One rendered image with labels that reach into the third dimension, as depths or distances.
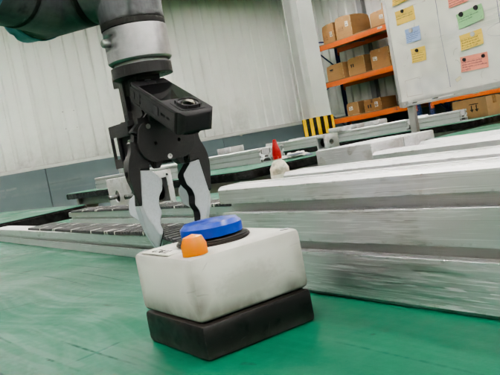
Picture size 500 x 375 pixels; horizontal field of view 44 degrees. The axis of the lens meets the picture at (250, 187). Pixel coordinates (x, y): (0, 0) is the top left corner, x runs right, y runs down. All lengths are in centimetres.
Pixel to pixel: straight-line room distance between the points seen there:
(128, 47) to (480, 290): 49
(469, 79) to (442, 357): 353
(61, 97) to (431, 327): 1205
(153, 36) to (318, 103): 798
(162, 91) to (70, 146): 1158
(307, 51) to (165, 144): 803
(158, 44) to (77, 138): 1159
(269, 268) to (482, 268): 12
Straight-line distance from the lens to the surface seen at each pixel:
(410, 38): 405
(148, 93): 69
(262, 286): 38
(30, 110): 1210
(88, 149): 1235
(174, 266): 37
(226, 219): 39
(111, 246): 90
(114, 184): 168
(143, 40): 73
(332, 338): 37
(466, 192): 35
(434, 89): 396
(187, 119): 64
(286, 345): 37
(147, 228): 72
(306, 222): 45
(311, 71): 870
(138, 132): 71
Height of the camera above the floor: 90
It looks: 4 degrees down
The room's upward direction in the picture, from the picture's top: 11 degrees counter-clockwise
